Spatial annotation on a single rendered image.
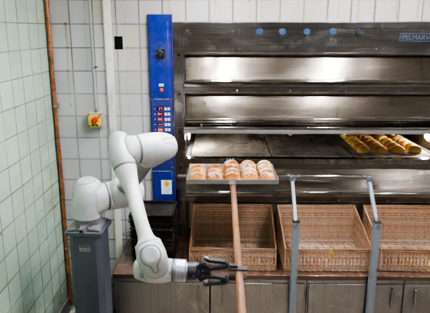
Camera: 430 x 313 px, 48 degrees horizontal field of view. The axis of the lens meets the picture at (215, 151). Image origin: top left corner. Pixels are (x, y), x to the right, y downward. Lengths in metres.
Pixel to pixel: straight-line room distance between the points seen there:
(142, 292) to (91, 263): 0.54
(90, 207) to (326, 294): 1.55
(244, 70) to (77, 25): 1.14
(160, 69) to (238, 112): 0.60
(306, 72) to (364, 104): 0.46
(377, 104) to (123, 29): 1.78
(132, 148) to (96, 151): 1.36
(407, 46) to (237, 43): 1.12
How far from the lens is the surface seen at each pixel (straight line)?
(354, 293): 3.29
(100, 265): 2.82
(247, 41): 3.31
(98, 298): 2.90
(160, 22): 3.29
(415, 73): 3.53
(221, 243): 3.50
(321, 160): 3.48
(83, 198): 2.68
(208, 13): 3.30
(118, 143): 2.17
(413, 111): 3.57
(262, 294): 3.20
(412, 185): 3.70
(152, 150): 2.19
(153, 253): 1.78
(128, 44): 3.35
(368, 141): 3.98
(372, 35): 3.45
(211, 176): 2.90
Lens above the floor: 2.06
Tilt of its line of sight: 14 degrees down
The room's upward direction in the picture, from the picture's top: straight up
